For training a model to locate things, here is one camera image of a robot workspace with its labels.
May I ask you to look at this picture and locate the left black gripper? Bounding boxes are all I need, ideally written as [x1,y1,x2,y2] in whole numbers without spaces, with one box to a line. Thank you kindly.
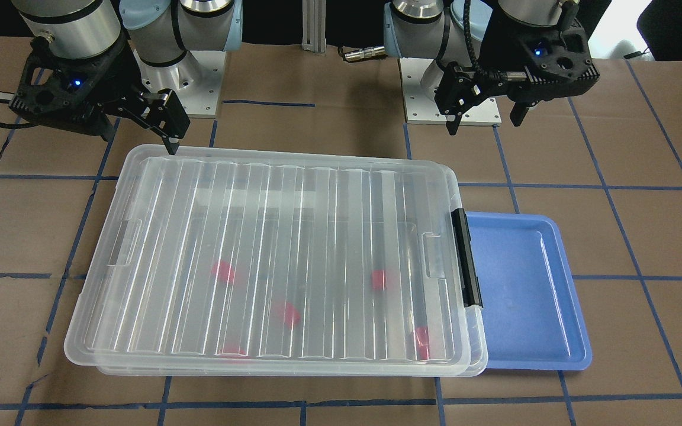
[434,15,600,136]

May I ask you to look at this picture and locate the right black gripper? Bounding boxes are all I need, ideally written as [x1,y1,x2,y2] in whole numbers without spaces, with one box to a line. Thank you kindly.
[9,33,190,156]

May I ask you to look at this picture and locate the clear plastic box lid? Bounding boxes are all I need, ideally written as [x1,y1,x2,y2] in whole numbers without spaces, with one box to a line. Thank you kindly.
[63,144,473,377]

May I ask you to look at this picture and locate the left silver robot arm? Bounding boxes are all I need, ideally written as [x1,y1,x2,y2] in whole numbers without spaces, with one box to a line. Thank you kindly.
[384,1,600,135]

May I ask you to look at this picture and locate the clear plastic storage box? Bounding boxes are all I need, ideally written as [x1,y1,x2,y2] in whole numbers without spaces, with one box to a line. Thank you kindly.
[92,167,489,378]

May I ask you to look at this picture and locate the red block centre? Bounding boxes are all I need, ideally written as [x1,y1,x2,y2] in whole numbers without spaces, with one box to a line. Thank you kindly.
[273,301,301,329]

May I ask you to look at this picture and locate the blue plastic tray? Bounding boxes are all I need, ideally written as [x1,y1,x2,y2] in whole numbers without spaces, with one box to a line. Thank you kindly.
[467,211,593,370]

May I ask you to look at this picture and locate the red block bottom edge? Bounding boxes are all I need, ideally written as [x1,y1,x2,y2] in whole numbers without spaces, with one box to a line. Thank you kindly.
[219,343,249,359]

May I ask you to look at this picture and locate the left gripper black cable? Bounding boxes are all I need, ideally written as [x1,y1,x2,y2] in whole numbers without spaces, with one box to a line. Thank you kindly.
[461,0,496,78]

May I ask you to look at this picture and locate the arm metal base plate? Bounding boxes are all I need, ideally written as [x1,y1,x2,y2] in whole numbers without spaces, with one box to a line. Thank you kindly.
[134,51,227,118]
[400,57,503,127]

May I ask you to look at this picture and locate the metal cable connector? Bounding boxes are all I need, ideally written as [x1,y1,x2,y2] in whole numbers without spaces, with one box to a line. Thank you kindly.
[337,46,387,64]

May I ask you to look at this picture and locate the black box latch handle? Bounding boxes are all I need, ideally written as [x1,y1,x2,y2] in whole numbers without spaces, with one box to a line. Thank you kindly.
[451,208,484,308]

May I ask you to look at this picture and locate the aluminium frame post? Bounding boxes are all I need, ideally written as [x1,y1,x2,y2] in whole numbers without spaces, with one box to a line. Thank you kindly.
[301,0,327,56]

